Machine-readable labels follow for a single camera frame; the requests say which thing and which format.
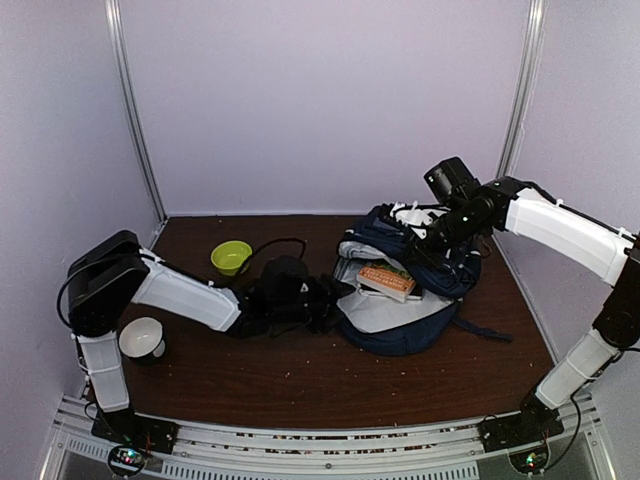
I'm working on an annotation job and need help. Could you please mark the corner aluminium post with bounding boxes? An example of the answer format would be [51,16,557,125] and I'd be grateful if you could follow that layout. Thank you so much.
[104,0,168,223]
[497,0,547,177]

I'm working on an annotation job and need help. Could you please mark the navy blue backpack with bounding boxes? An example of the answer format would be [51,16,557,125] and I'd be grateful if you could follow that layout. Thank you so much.
[334,202,513,357]

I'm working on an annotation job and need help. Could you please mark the orange comic paperback book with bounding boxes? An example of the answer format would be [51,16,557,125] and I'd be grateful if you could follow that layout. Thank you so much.
[356,261,423,302]

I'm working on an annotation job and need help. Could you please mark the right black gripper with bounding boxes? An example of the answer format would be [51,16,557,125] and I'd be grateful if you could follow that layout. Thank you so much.
[401,202,487,271]

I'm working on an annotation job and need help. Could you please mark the right corner aluminium post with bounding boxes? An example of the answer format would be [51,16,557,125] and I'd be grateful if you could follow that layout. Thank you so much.
[497,0,547,177]

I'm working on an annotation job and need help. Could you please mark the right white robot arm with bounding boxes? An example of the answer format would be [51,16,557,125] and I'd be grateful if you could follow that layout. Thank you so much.
[409,157,639,442]

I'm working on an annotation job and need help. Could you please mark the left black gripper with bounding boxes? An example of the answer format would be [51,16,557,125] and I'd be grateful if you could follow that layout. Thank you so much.
[271,272,357,334]

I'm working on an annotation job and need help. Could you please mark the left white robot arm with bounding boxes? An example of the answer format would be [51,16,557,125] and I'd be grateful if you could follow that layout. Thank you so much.
[55,230,355,444]

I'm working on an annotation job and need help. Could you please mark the left corner aluminium post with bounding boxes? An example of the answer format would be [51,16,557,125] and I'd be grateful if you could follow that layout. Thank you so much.
[104,0,168,223]

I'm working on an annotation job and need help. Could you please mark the front aluminium rail frame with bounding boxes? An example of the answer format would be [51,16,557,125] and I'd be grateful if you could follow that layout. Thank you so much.
[49,392,606,480]

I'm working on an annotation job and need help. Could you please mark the lime green plastic bowl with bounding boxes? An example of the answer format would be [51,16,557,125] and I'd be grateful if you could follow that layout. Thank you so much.
[210,240,253,276]

